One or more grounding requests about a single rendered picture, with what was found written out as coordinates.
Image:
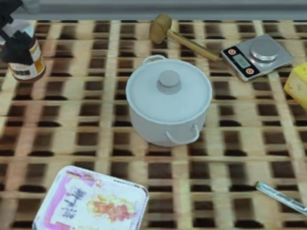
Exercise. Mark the brown bottle with label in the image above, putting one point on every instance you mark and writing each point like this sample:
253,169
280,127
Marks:
36,60

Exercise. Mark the white pot with lid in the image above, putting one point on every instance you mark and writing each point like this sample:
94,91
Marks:
156,124

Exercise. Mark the wooden mallet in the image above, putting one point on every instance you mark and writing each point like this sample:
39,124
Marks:
161,28

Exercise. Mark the white pot lid grey knob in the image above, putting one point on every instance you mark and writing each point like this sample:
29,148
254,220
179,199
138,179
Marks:
168,95

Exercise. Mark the white printed food tray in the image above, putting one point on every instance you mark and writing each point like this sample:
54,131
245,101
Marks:
91,201

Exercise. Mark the silver digital kitchen scale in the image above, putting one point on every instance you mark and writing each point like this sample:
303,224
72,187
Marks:
259,56

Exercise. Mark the yellow sponge block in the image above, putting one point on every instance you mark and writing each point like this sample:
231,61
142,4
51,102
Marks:
297,83

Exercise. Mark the white marker pen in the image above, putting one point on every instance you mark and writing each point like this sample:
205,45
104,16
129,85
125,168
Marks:
280,196

